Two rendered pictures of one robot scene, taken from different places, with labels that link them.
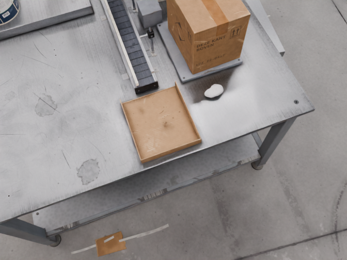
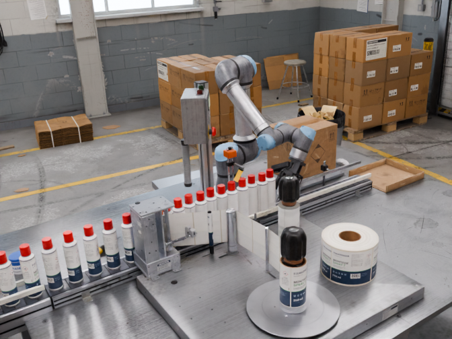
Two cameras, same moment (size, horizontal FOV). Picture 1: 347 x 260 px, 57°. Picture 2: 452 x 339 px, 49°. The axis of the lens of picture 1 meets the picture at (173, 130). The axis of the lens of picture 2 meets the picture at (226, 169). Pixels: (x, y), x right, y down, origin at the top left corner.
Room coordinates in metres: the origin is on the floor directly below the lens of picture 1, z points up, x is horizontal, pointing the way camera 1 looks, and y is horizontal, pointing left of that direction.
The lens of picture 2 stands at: (2.13, 2.22, 1.95)
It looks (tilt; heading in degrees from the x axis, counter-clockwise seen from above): 23 degrees down; 254
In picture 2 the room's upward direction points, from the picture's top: 3 degrees counter-clockwise
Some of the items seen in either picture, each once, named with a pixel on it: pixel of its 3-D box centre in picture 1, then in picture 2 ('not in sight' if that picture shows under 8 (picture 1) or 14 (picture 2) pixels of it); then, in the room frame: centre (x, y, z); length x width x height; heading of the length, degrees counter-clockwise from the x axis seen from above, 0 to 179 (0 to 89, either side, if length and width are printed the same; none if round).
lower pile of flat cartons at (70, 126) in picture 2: not in sight; (63, 130); (2.44, -4.04, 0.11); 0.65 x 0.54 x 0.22; 8
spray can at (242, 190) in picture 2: not in sight; (242, 200); (1.53, 0.33, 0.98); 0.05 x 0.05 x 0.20
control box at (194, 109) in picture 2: not in sight; (196, 115); (1.70, 0.29, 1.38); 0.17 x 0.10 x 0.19; 72
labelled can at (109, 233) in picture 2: not in sight; (111, 243); (2.12, 0.50, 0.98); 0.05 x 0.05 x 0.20
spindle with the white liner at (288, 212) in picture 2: not in sight; (288, 212); (1.42, 0.59, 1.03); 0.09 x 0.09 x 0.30
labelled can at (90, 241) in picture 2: not in sight; (91, 250); (2.19, 0.52, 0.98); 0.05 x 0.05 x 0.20
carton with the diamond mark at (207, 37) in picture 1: (204, 21); (301, 147); (1.02, -0.17, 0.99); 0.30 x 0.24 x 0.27; 19
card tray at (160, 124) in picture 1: (159, 120); (386, 174); (0.62, 0.06, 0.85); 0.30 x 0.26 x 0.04; 17
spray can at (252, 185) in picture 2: not in sight; (251, 196); (1.48, 0.31, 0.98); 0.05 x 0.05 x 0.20
